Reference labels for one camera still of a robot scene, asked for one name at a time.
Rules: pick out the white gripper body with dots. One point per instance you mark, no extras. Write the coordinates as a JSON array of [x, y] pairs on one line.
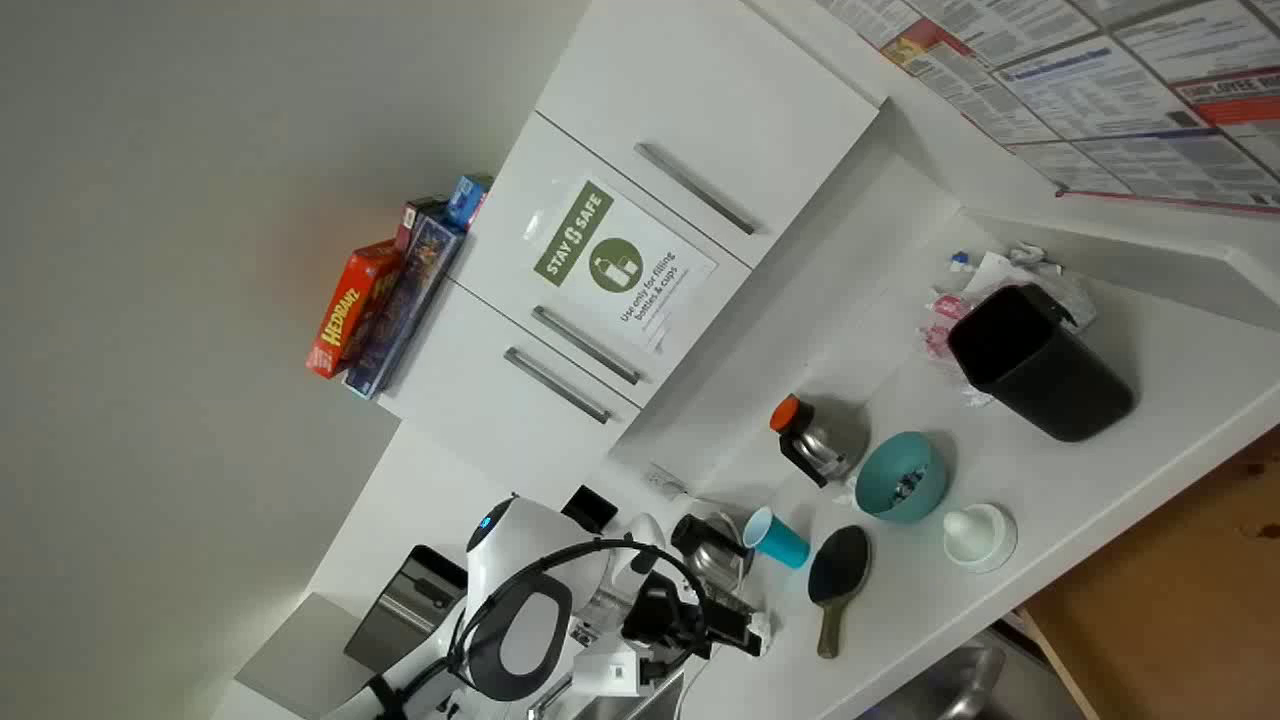
[[686, 616]]

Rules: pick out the teal bowl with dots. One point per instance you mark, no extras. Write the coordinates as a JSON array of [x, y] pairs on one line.
[[904, 477]]

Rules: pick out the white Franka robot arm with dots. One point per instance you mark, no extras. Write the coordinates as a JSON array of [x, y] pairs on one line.
[[527, 565]]

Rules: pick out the wooden open drawer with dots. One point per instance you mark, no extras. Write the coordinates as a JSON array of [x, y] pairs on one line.
[[1174, 602]]

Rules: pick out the steel coffee pot black lid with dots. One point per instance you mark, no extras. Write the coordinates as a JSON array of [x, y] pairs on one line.
[[704, 541]]

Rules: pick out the blue plastic cup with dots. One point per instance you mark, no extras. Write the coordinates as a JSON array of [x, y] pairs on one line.
[[782, 541]]

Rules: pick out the black ping pong paddle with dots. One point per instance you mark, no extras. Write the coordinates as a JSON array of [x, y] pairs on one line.
[[838, 565]]

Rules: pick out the steel carafe with orange lid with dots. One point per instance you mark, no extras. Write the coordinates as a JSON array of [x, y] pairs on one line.
[[817, 442]]

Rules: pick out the stainless steel appliance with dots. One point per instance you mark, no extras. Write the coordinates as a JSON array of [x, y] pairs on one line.
[[963, 684]]

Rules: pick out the small white round dish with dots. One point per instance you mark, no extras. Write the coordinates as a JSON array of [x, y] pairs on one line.
[[983, 538]]

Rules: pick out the green stay safe sign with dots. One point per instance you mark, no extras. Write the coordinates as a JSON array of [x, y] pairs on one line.
[[627, 274]]

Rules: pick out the white cabinet door with sign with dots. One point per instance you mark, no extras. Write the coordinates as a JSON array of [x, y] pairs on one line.
[[533, 264]]

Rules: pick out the long blue box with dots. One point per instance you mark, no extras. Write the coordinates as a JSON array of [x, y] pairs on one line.
[[404, 302]]

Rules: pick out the black plastic bin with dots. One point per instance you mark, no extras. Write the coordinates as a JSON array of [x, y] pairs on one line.
[[1045, 366]]

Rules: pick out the red cardboard box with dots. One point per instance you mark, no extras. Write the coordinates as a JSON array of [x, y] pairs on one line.
[[348, 313]]

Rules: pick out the small blue box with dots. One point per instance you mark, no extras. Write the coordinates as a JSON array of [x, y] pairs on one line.
[[469, 200]]

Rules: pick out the bag of pink packets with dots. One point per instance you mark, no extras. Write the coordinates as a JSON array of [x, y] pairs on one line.
[[1012, 274]]

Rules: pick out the large colourful wall poster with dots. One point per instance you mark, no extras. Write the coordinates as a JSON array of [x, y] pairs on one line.
[[1106, 84]]

